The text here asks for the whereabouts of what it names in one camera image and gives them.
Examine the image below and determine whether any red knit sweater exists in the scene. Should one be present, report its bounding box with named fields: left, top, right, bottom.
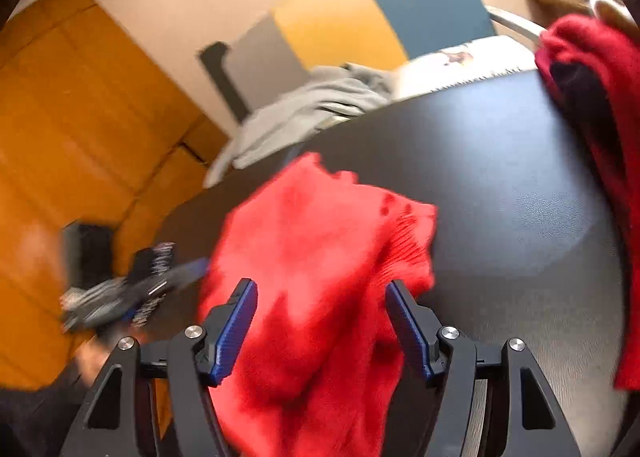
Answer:
left=197, top=152, right=438, bottom=457

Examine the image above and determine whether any person's left hand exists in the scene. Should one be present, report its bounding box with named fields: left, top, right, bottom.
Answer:
left=75, top=329, right=123, bottom=380

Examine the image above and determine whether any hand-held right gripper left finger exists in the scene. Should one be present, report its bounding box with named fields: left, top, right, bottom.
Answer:
left=60, top=278, right=259, bottom=457

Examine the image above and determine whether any white deer print cushion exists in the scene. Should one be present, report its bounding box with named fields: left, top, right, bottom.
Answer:
left=390, top=34, right=538, bottom=100

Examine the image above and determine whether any person's dark clothing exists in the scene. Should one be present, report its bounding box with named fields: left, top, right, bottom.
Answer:
left=0, top=372, right=101, bottom=457

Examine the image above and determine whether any person's left forearm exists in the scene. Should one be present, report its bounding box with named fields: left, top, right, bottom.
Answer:
left=131, top=242, right=177, bottom=327

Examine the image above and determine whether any wooden wardrobe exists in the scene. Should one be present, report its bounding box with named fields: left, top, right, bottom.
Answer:
left=0, top=0, right=236, bottom=390

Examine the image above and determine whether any grey yellow blue armchair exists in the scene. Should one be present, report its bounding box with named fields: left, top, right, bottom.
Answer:
left=227, top=0, right=546, bottom=122

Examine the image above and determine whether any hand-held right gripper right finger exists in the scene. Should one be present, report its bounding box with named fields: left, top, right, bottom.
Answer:
left=385, top=279, right=583, bottom=457

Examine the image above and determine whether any dark red garment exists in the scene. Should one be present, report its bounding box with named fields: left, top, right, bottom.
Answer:
left=535, top=14, right=640, bottom=393

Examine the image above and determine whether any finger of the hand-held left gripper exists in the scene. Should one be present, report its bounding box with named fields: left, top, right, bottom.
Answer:
left=170, top=258, right=210, bottom=285

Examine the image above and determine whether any grey garment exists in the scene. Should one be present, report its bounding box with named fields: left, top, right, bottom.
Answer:
left=202, top=63, right=396, bottom=188

